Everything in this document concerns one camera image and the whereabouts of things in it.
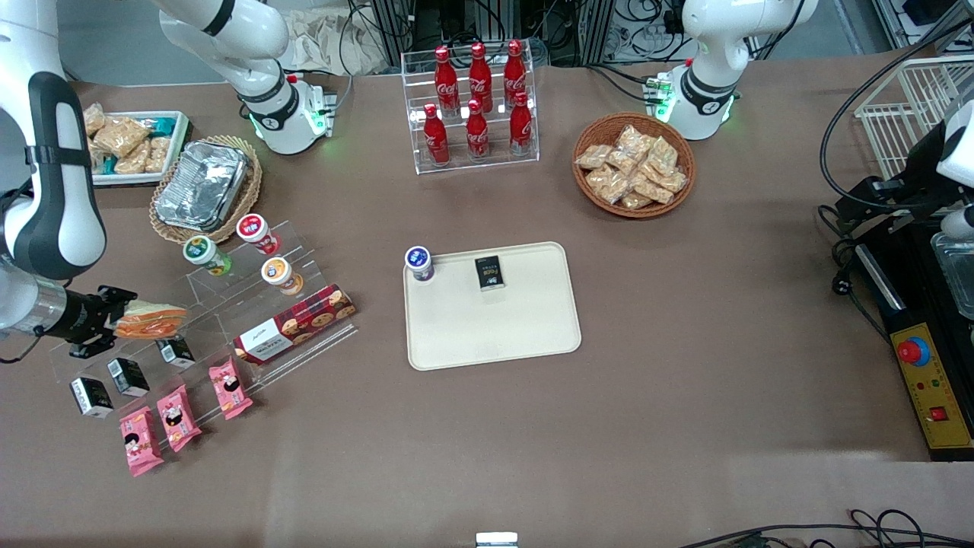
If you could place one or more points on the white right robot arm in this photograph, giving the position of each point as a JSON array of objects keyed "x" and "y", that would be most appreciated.
[{"x": 53, "y": 190}]

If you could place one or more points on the red cola bottle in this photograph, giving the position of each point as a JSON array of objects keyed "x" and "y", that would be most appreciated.
[
  {"x": 514, "y": 70},
  {"x": 446, "y": 80},
  {"x": 480, "y": 72},
  {"x": 477, "y": 135},
  {"x": 521, "y": 125},
  {"x": 436, "y": 141}
]

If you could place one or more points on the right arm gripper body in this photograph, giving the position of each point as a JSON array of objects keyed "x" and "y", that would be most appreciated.
[{"x": 78, "y": 317}]

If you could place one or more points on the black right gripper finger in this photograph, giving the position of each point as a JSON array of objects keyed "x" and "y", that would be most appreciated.
[{"x": 118, "y": 296}]

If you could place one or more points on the clear acrylic stepped shelf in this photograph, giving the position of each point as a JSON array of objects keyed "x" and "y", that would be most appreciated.
[{"x": 228, "y": 308}]

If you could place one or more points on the red plaid cookie box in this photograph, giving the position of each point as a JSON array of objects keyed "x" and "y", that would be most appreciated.
[{"x": 297, "y": 323}]

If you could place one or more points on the white rectangular bin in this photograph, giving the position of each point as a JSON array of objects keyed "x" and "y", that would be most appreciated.
[{"x": 181, "y": 144}]

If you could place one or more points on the clear acrylic bottle rack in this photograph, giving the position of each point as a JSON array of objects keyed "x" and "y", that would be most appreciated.
[{"x": 491, "y": 164}]

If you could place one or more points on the orange gum jar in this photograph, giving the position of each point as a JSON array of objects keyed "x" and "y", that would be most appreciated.
[{"x": 278, "y": 274}]

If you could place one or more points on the green gum jar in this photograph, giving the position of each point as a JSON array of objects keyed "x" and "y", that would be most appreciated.
[{"x": 204, "y": 253}]

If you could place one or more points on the red gum jar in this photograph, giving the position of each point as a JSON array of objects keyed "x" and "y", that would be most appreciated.
[{"x": 255, "y": 230}]

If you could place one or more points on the pink snack packet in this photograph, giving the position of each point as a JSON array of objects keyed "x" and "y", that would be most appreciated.
[
  {"x": 179, "y": 418},
  {"x": 141, "y": 441},
  {"x": 230, "y": 390}
]

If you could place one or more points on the blue lid gum jar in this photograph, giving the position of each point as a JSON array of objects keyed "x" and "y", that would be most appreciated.
[{"x": 419, "y": 262}]

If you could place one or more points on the teal snack packet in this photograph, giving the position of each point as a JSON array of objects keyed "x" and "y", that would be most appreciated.
[
  {"x": 161, "y": 125},
  {"x": 109, "y": 166}
]

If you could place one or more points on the cream plastic tray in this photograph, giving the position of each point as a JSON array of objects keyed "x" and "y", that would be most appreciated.
[{"x": 494, "y": 327}]

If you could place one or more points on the small white silver device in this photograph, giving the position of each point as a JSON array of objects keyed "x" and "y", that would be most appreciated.
[{"x": 496, "y": 540}]

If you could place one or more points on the aluminium foil container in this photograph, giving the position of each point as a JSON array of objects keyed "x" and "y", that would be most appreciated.
[{"x": 202, "y": 186}]

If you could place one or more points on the white black machine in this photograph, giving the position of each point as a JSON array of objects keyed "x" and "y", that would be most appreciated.
[{"x": 960, "y": 144}]

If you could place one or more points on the yellow control panel box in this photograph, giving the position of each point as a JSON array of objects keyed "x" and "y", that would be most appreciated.
[{"x": 940, "y": 396}]

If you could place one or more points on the brown cracker packet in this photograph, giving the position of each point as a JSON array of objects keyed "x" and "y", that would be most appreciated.
[
  {"x": 120, "y": 135},
  {"x": 96, "y": 156},
  {"x": 133, "y": 160},
  {"x": 94, "y": 118},
  {"x": 160, "y": 154}
]

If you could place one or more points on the triangle sandwich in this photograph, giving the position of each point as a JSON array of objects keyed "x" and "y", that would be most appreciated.
[{"x": 152, "y": 321}]

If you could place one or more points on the small black white box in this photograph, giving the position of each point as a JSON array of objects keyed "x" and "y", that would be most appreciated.
[
  {"x": 128, "y": 377},
  {"x": 176, "y": 353},
  {"x": 91, "y": 397}
]

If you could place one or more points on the round wicker basket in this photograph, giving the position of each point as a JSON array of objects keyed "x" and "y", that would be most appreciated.
[{"x": 593, "y": 125}]

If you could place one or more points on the oval wicker basket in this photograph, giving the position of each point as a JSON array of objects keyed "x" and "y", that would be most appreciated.
[{"x": 255, "y": 190}]

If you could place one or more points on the beige crumpled cloth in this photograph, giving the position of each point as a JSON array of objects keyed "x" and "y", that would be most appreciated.
[{"x": 327, "y": 42}]

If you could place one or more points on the black box yellow print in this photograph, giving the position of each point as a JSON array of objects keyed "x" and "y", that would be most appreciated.
[{"x": 491, "y": 274}]

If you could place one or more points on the clear plastic container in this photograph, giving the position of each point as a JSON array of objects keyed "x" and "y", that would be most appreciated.
[{"x": 957, "y": 274}]

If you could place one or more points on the clear bag brown snack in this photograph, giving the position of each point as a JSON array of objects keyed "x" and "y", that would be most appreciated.
[
  {"x": 663, "y": 156},
  {"x": 593, "y": 157},
  {"x": 653, "y": 190},
  {"x": 673, "y": 181},
  {"x": 633, "y": 141},
  {"x": 635, "y": 201},
  {"x": 609, "y": 184}
]

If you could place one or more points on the red emergency stop button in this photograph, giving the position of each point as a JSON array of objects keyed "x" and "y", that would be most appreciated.
[{"x": 913, "y": 351}]

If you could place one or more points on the black machine base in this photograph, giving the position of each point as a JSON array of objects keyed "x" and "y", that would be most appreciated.
[{"x": 883, "y": 259}]

